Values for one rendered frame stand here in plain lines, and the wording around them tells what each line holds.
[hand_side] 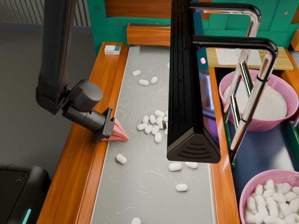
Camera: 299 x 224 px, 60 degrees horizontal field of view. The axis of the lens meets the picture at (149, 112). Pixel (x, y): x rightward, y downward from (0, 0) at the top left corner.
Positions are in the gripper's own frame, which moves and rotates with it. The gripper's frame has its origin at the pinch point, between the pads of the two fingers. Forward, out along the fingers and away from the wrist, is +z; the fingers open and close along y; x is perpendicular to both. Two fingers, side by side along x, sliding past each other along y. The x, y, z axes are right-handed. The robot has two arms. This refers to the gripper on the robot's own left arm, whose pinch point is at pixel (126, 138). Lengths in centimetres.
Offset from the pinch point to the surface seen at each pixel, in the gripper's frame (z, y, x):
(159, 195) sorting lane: 9.5, -16.7, -5.7
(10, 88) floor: -39, 101, 129
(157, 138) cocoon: 7.2, 0.4, -6.4
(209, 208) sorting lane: 19.3, -19.3, -13.7
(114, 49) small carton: -10.2, 43.4, 4.4
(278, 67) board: 40, 37, -36
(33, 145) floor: -8, 48, 104
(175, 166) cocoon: 11.4, -9.0, -9.9
